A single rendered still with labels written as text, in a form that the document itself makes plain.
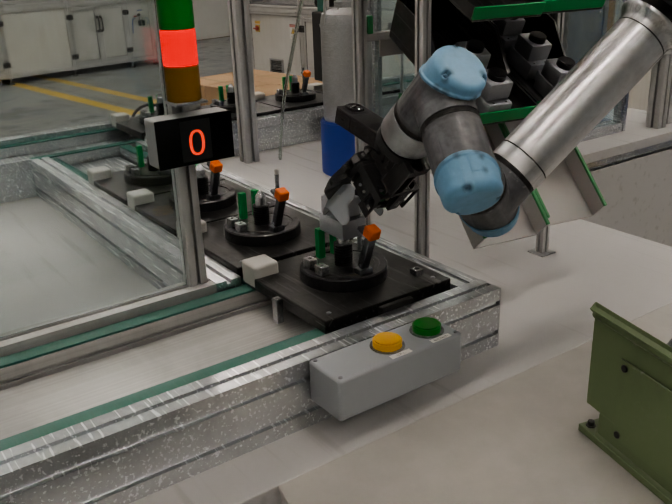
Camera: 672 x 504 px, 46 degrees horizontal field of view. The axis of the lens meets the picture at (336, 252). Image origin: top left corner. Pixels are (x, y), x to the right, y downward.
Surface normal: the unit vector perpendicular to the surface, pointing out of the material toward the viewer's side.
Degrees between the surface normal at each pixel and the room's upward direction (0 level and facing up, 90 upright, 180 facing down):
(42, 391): 0
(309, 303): 0
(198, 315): 90
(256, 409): 90
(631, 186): 90
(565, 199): 45
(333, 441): 0
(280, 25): 90
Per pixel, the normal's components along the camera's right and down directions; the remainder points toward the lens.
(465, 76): 0.39, -0.46
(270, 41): -0.72, 0.28
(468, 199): 0.21, 0.89
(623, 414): -0.93, 0.16
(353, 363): -0.04, -0.93
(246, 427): 0.58, 0.28
